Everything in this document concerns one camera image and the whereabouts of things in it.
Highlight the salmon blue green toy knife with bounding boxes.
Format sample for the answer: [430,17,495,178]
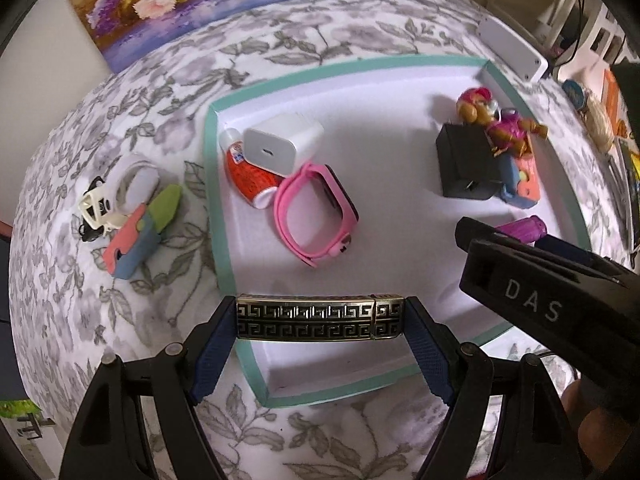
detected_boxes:
[102,183,184,280]

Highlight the black toy car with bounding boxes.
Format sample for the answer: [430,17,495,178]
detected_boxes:
[77,175,109,244]

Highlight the orange packet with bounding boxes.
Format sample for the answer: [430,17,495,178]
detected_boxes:
[602,69,631,137]

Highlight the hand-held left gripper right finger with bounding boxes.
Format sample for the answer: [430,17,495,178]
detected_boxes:
[404,296,587,480]

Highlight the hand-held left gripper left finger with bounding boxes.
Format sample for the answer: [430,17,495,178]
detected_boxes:
[59,296,237,480]

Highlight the white rectangular plastic panel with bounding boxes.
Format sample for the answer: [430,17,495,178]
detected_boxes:
[477,15,550,84]

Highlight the cream plastic toy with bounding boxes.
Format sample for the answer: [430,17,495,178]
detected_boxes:
[78,188,132,231]

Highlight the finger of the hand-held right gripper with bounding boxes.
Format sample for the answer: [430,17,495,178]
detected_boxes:
[454,216,640,377]
[534,234,640,287]

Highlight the brown dog toy figure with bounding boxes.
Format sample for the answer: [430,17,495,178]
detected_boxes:
[455,87,550,159]

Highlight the pink wrist watch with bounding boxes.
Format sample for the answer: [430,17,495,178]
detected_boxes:
[273,161,360,269]

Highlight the red glue bottle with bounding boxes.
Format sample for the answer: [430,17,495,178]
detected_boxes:
[220,127,281,210]

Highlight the white box with teal rim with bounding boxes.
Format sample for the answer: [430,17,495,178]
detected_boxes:
[203,53,591,409]

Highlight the white charger block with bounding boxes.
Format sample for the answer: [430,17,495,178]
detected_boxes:
[243,113,326,179]

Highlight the gold patterned metal bar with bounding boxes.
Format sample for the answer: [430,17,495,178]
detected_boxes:
[234,295,407,342]

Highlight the blue round item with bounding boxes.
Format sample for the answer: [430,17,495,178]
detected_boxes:
[562,78,591,110]

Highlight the black cable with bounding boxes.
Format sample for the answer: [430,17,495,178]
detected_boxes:
[554,0,589,69]

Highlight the beige straw item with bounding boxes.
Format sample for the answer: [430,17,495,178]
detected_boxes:
[584,94,616,154]

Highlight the flower painting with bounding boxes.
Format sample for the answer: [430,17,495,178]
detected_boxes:
[59,0,416,75]

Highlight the white tape roll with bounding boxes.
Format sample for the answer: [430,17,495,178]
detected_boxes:
[107,154,161,214]

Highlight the orange and blue toy knife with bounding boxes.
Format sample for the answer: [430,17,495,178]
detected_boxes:
[499,152,542,210]

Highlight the person's right hand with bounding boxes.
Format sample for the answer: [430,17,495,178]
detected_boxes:
[562,379,640,480]

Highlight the black charger plug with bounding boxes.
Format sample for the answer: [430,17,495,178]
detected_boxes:
[435,122,506,200]

